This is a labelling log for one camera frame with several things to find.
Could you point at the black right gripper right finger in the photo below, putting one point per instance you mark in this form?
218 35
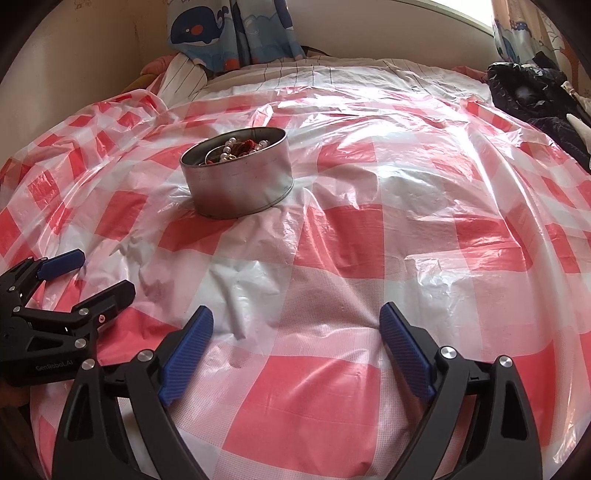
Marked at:
502 441

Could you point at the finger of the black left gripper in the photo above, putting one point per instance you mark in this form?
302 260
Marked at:
25 278
89 316

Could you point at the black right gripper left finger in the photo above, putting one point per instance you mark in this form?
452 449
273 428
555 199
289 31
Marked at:
92 443

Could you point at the round metal tin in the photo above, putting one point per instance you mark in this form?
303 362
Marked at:
239 172

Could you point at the red white checkered plastic sheet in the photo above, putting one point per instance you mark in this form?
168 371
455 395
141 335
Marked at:
477 226

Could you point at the orange plush toy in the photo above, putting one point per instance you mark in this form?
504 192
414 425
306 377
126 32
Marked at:
151 75

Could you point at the white striped pillow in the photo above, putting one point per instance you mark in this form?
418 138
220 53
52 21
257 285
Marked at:
183 82

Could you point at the whale pattern curtain left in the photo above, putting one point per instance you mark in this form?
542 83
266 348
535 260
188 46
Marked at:
226 35

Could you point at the black jacket pile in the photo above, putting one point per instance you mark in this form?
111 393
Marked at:
538 93

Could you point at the pink curtain right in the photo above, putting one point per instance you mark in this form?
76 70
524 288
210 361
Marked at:
521 30

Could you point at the window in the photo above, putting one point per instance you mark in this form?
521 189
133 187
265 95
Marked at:
476 13

